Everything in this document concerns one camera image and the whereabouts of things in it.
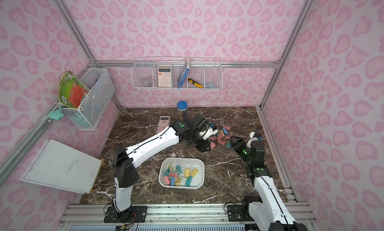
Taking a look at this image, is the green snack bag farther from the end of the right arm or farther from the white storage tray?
the end of the right arm

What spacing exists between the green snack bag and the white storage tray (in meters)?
0.54

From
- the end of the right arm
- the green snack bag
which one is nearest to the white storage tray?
the end of the right arm

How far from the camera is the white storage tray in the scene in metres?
0.82

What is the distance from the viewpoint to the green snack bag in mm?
681
